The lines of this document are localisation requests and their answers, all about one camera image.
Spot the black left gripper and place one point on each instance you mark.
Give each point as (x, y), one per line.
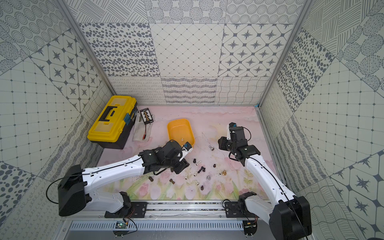
(182, 165)

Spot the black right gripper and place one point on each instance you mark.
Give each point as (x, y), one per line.
(221, 144)

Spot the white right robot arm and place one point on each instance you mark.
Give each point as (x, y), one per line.
(288, 216)

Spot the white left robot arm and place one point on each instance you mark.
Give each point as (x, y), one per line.
(80, 188)

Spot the yellow plastic storage tray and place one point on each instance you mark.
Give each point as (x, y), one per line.
(181, 131)

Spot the black chess picture card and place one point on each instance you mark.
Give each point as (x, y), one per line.
(146, 116)

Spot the clear plastic bag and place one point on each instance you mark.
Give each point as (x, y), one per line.
(141, 131)

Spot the yellow black toolbox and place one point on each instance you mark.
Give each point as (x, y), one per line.
(113, 126)

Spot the aluminium rail base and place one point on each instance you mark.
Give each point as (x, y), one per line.
(168, 216)

